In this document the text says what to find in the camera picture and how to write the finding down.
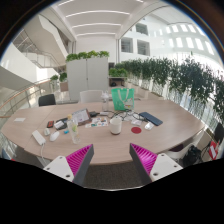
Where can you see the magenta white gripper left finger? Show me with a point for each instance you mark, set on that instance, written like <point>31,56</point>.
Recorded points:
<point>72,167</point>

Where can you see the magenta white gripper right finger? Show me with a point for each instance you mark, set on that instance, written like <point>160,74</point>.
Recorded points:
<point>151,166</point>

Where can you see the clear plastic water bottle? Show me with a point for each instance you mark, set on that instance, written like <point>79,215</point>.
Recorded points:
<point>72,125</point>

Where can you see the white chair at right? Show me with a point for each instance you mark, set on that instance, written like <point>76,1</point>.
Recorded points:
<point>180,151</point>

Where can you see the white computer mouse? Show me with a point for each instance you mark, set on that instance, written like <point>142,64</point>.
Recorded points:
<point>54,136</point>

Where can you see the black backpack on floor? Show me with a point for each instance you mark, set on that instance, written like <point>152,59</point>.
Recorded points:
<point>192,157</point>

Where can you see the red round coaster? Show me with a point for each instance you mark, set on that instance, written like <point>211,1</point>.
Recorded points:
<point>136,130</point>

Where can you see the red black small device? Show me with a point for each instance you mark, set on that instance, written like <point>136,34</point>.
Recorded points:
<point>50,124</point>

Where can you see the colourful sticker sheet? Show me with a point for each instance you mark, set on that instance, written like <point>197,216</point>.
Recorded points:
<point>97,122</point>

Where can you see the small tablet on stand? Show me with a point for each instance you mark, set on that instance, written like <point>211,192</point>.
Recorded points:
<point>81,116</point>

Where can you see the white ceramic mug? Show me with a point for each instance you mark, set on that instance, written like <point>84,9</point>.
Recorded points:
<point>115,126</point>

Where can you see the clear bottle behind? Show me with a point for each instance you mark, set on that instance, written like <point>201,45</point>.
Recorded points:
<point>105,101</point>

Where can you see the white card on table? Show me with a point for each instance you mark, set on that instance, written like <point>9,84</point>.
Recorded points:
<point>19,119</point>

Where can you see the white chair behind table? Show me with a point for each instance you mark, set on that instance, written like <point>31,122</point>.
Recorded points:
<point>90,96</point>

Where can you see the black office chair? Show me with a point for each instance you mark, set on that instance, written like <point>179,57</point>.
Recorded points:
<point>47,100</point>

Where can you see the green tote bag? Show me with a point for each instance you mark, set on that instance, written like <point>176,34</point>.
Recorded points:
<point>123,98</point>

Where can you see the white cabinet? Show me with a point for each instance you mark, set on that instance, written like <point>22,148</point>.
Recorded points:
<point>87,74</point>

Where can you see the hedge of green plants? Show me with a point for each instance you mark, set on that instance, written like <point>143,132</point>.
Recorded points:
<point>188,81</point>

